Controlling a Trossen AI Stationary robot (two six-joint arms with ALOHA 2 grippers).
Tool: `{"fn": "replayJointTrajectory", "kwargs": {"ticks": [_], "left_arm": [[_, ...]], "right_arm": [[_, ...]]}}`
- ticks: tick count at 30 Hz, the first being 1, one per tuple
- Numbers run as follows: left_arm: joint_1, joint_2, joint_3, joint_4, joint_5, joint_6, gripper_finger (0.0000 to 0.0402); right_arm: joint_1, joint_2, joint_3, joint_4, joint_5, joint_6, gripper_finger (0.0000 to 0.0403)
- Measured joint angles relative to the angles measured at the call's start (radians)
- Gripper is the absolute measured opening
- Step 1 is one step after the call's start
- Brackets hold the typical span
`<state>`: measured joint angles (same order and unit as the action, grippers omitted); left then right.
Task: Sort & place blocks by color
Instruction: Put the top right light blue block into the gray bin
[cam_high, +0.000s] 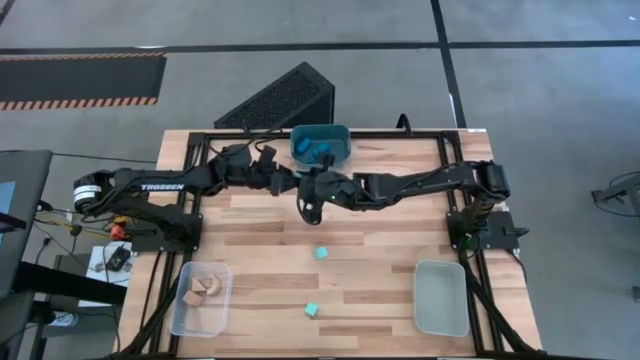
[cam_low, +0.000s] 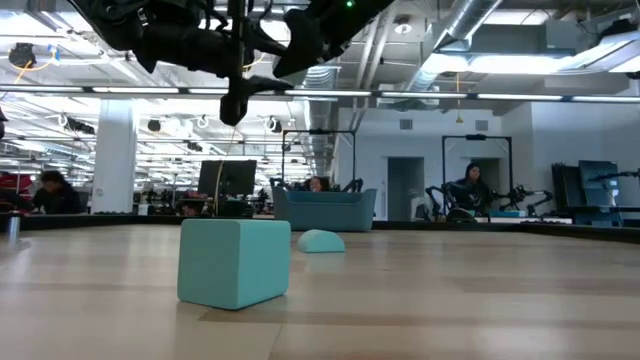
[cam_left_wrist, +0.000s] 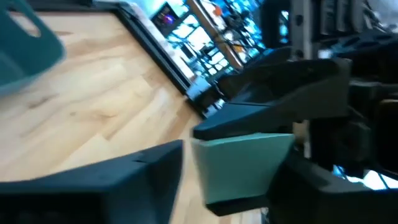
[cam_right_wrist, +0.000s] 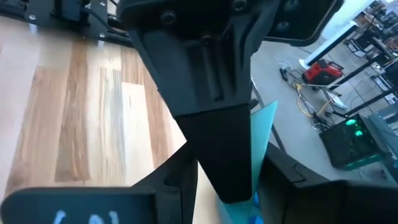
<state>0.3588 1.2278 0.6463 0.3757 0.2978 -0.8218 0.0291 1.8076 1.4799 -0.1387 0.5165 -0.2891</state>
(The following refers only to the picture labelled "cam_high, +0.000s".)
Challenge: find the thin black floor cable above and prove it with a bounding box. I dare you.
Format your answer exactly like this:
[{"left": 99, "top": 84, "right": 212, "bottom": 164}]
[{"left": 52, "top": 152, "right": 157, "bottom": 164}]

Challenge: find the black hazard-striped floor mat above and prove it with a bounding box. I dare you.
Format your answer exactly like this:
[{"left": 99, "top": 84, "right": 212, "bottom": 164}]
[{"left": 0, "top": 51, "right": 168, "bottom": 112}]

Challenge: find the grey plastic bin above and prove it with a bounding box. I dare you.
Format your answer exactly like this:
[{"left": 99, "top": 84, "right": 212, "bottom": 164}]
[{"left": 412, "top": 259, "right": 471, "bottom": 338}]

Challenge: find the natural wood arch block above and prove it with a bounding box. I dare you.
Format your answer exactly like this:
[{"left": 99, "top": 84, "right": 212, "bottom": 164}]
[{"left": 202, "top": 273, "right": 223, "bottom": 296}]

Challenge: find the dark grey desk panel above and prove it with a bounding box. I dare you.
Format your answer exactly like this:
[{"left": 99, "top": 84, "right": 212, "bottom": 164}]
[{"left": 0, "top": 149, "right": 54, "bottom": 301}]

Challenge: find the clear plastic bin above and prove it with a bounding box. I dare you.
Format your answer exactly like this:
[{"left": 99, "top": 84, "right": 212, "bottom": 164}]
[{"left": 167, "top": 260, "right": 234, "bottom": 339}]

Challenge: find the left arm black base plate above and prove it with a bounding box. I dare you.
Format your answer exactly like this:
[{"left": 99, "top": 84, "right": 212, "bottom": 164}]
[{"left": 130, "top": 214, "right": 204, "bottom": 253}]

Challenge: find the black desk beam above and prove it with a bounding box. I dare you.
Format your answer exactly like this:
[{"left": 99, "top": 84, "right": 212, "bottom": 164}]
[{"left": 13, "top": 262, "right": 127, "bottom": 307}]

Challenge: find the black perforated computer tower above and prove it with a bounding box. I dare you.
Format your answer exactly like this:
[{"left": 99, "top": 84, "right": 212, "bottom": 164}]
[{"left": 213, "top": 61, "right": 336, "bottom": 130}]

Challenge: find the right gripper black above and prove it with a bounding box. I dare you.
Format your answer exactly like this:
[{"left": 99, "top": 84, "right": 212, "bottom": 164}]
[{"left": 300, "top": 153, "right": 360, "bottom": 209}]

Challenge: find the teal plastic bin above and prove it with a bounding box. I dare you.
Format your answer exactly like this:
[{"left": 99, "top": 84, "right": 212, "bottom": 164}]
[{"left": 289, "top": 123, "right": 352, "bottom": 169}]

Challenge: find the dark grey floor stand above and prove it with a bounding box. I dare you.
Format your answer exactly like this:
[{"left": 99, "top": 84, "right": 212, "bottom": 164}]
[{"left": 591, "top": 172, "right": 640, "bottom": 219}]

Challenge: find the small black electronic device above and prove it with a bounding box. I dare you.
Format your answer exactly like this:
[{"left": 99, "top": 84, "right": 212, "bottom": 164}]
[{"left": 107, "top": 245, "right": 132, "bottom": 273}]

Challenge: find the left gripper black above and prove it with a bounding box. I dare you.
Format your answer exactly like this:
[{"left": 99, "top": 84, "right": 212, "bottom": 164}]
[{"left": 212, "top": 155, "right": 302, "bottom": 197}]

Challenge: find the orange connector plug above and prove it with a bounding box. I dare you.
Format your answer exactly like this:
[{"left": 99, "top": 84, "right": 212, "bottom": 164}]
[{"left": 110, "top": 215, "right": 129, "bottom": 241}]

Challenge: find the white paper sheet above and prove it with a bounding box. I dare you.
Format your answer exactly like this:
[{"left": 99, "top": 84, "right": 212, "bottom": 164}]
[{"left": 79, "top": 241, "right": 134, "bottom": 309}]

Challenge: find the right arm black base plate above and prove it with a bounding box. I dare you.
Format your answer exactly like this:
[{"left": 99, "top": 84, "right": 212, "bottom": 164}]
[{"left": 446, "top": 209, "right": 530, "bottom": 250}]

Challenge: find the black aluminium table frame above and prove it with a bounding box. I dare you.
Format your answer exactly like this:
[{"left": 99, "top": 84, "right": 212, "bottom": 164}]
[{"left": 119, "top": 128, "right": 546, "bottom": 357}]

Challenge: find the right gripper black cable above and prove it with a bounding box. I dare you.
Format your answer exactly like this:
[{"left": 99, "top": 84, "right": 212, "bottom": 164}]
[{"left": 297, "top": 197, "right": 324, "bottom": 226}]

